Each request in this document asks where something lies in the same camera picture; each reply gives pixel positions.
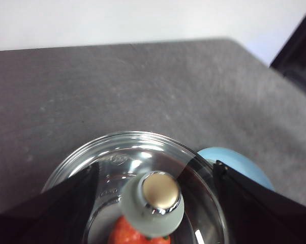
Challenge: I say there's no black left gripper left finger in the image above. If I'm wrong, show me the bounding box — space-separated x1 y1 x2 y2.
0 162 101 244

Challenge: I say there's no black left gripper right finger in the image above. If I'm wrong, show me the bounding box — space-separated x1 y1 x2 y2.
212 159 306 244

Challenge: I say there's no orange toy pumpkin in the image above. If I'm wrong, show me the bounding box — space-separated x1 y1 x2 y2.
107 215 172 244

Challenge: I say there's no glass lid with grey knob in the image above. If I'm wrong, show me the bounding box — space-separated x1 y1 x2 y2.
40 130 230 244

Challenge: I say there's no blue round plate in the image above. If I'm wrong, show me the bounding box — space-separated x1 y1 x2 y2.
196 146 276 192

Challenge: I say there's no black metal stand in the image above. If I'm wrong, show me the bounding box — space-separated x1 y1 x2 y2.
269 4 306 100

